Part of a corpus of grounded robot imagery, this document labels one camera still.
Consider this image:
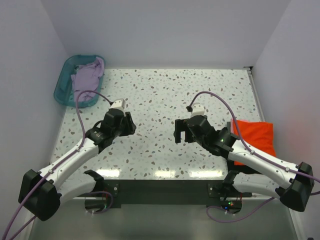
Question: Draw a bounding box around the teal plastic basket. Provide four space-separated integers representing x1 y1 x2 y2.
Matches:
53 54 106 107

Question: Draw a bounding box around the pink folded t shirt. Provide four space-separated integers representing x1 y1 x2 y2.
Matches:
230 118 235 134

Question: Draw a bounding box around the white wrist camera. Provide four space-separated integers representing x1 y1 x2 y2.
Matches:
110 98 126 112
186 102 205 118

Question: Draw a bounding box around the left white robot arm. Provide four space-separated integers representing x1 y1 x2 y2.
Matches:
18 108 136 221

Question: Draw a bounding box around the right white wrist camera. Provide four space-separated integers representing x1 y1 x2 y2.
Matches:
186 102 205 118

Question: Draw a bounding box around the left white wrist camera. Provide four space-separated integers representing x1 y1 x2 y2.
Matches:
110 98 126 112

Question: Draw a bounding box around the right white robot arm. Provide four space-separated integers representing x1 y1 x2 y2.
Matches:
173 115 315 212

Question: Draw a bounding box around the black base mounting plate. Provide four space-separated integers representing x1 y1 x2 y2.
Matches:
84 179 252 212

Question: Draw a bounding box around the purple t shirt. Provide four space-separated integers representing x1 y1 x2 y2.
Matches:
71 57 105 103

